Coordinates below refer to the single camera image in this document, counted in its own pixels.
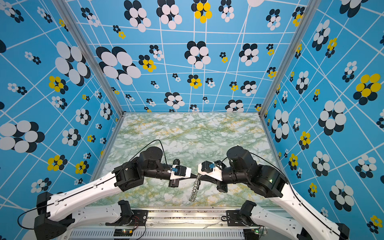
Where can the aluminium front rail frame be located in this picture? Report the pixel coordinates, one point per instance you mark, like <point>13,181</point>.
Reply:
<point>176,224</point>

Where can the green circuit board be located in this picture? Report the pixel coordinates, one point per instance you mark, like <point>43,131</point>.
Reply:
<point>123,233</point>
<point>251,234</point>

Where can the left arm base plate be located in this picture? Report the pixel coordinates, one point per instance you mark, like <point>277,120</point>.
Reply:
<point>135,218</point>

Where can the left aluminium corner post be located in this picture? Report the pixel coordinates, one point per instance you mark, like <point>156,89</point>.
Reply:
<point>79,38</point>

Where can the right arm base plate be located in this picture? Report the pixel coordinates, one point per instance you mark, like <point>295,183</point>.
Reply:
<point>233,219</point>

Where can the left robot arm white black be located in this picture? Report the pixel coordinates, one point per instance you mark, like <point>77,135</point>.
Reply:
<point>59,212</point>

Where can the aluminium corner post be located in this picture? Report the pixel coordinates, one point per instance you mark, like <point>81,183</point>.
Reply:
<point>79,38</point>
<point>288,57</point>

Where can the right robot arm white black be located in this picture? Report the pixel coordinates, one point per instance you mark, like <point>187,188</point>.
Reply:
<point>305,222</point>

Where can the left green circuit board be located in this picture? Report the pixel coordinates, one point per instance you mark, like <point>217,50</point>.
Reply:
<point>123,233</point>

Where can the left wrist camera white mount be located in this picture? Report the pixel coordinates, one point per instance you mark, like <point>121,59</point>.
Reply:
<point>180,172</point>

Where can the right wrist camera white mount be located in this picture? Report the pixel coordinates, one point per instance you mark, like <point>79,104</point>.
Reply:
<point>211,170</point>

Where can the right green circuit board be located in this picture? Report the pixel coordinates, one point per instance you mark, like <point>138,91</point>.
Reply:
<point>251,234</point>

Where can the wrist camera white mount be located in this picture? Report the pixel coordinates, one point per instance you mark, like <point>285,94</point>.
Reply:
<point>180,172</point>
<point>211,170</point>

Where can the metal keyring disc with rings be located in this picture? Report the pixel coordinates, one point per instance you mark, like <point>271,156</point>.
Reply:
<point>195,189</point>

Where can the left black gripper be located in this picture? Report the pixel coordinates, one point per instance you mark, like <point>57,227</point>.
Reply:
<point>175,183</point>

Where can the right aluminium corner post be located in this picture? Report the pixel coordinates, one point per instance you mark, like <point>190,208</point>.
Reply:
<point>288,57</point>

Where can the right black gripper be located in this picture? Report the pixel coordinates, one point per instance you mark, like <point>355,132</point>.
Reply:
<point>221,187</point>

